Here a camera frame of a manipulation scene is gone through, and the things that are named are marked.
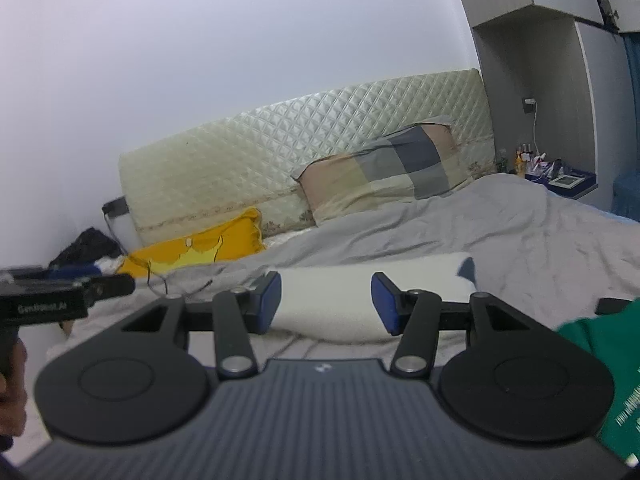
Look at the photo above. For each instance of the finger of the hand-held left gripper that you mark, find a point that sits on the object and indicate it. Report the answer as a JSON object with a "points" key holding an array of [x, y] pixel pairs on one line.
{"points": [[112, 286], [60, 273]]}

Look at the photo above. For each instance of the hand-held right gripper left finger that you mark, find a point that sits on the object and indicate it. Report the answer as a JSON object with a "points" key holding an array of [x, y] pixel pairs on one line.
{"points": [[270, 305]]}

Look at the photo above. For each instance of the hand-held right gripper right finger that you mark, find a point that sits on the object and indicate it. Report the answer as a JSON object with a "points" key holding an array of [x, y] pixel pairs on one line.
{"points": [[386, 305]]}

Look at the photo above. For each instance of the white blue-striped sweater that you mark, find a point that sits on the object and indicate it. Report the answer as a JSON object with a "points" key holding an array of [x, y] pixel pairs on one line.
{"points": [[340, 295]]}

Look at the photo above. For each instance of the white clothes pile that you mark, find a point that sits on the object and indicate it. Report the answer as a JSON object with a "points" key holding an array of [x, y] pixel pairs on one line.
{"points": [[107, 262]]}

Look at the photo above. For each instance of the black clothes pile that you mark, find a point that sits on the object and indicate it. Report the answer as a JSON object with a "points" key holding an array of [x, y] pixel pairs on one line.
{"points": [[87, 247]]}

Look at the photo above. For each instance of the person's left hand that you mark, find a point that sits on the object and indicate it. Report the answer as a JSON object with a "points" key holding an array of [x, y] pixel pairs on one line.
{"points": [[15, 400]]}

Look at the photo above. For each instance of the yellow pillow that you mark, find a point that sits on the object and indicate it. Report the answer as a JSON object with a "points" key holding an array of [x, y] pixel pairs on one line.
{"points": [[230, 240]]}

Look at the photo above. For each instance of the checked pillow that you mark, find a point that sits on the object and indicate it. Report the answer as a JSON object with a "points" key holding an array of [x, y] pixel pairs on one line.
{"points": [[390, 170]]}

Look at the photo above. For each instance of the grey blanket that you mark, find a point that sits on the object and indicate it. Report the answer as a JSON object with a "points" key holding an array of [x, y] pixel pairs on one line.
{"points": [[500, 230]]}

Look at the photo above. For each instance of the cream quilted headboard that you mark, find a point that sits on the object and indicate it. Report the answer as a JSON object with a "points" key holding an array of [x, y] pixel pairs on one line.
{"points": [[250, 160]]}

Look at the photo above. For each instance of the row of small bottles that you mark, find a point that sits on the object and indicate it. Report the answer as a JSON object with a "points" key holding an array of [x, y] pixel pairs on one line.
{"points": [[522, 157]]}

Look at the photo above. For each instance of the small white-framed device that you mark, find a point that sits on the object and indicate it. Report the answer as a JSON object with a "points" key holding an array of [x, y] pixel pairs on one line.
{"points": [[567, 180]]}

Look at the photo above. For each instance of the green garment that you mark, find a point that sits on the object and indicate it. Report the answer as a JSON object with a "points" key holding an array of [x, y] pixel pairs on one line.
{"points": [[610, 350]]}

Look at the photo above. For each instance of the blue tray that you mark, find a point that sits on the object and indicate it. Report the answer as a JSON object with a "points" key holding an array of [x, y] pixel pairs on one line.
{"points": [[590, 180]]}

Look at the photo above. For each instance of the white charger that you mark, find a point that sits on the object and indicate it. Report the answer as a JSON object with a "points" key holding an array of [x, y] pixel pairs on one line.
{"points": [[530, 104]]}

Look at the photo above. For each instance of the blue round container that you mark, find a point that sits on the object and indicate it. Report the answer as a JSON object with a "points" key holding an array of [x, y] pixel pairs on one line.
{"points": [[627, 192]]}

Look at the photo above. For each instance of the blue curtain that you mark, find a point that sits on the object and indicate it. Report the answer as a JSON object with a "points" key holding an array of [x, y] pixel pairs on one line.
{"points": [[632, 100]]}

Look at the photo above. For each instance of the dark wall socket panel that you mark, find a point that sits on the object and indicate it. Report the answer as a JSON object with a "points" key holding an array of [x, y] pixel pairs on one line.
{"points": [[116, 206]]}

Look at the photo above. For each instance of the grey wall cabinet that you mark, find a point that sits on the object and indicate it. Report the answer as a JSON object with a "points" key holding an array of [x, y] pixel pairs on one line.
{"points": [[505, 60]]}

